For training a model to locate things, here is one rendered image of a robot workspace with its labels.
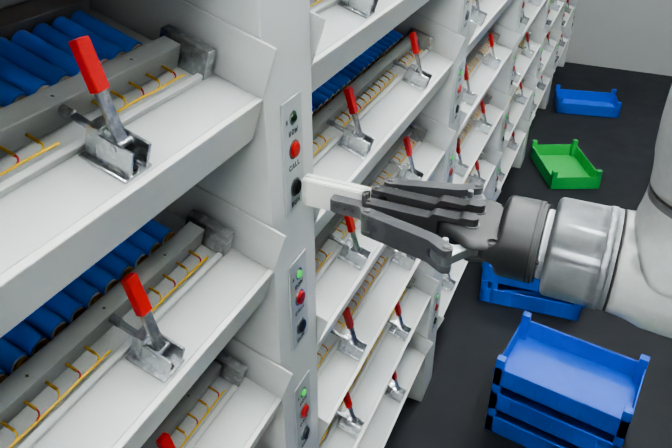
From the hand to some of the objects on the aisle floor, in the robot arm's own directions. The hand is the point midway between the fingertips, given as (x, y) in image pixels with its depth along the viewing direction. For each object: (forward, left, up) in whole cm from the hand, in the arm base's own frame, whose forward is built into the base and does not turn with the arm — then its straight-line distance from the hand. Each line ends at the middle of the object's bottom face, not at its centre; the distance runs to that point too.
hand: (335, 196), depth 64 cm
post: (+34, -71, -95) cm, 123 cm away
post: (+15, -4, -100) cm, 101 cm away
